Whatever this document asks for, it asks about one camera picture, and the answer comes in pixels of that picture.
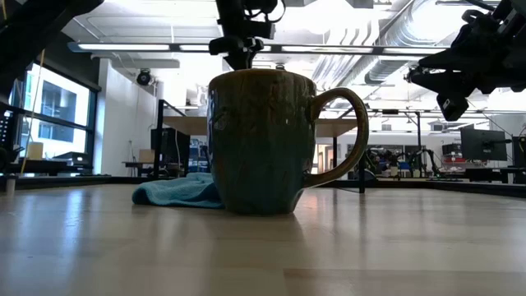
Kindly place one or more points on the long overhead light bar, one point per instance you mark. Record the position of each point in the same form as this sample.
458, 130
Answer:
123, 47

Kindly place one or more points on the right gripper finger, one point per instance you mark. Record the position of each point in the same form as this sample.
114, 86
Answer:
456, 61
444, 82

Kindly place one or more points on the brown green glazed mug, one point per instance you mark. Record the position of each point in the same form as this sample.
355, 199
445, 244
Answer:
263, 144

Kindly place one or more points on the black computer monitor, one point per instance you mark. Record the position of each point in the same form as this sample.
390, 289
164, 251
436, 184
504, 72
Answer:
483, 144

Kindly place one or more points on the silver ventilation duct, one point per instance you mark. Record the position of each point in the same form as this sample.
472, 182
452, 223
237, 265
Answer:
394, 37

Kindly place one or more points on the plain cardboard box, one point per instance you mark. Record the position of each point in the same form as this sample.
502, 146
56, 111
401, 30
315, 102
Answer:
146, 156
35, 151

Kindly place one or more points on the teal cloth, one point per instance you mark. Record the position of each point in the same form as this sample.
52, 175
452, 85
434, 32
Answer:
176, 191

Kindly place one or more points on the black screen on stand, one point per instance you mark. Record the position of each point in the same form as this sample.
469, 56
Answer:
170, 141

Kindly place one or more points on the small grey post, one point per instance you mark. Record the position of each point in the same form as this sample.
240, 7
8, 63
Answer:
10, 187

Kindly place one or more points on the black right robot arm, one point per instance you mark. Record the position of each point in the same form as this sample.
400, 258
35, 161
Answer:
513, 49

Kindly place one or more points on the large black framed window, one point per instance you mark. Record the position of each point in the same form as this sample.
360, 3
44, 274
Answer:
57, 111

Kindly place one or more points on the round black wall fixture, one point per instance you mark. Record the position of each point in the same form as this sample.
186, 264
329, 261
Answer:
144, 77

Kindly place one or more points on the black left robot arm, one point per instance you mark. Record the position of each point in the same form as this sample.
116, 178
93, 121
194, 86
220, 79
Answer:
33, 33

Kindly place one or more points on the wooden shelf black metal legs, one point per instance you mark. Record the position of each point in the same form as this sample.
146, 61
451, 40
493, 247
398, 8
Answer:
185, 125

